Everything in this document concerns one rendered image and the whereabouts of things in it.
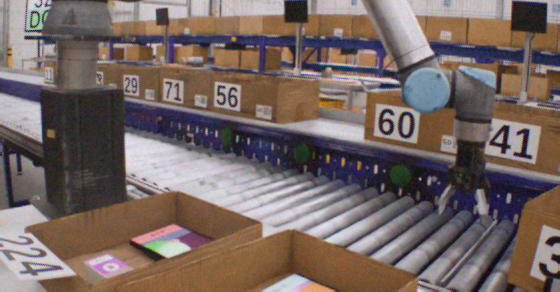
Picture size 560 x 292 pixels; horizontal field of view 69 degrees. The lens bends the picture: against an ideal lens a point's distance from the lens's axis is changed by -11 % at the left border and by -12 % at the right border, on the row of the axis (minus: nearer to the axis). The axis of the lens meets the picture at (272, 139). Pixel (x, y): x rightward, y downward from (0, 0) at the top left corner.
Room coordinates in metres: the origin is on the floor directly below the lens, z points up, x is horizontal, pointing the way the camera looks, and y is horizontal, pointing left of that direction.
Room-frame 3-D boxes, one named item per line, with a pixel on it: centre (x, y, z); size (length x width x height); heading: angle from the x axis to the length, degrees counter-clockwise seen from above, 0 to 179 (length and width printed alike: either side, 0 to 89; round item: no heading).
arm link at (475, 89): (1.01, -0.46, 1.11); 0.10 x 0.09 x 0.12; 72
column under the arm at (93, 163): (1.14, 0.50, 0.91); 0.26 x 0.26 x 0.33; 47
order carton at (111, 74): (2.80, 0.95, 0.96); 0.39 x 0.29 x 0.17; 49
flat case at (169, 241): (0.87, 0.18, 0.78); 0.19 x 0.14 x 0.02; 54
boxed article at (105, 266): (0.71, 0.28, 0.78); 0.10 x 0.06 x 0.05; 52
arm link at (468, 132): (1.00, -0.47, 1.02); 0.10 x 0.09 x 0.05; 50
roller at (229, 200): (1.42, 0.02, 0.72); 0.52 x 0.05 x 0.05; 140
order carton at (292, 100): (2.03, 0.04, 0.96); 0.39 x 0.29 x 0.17; 50
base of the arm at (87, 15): (1.13, 0.51, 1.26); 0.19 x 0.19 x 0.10
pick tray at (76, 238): (0.79, 0.24, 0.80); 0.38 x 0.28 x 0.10; 139
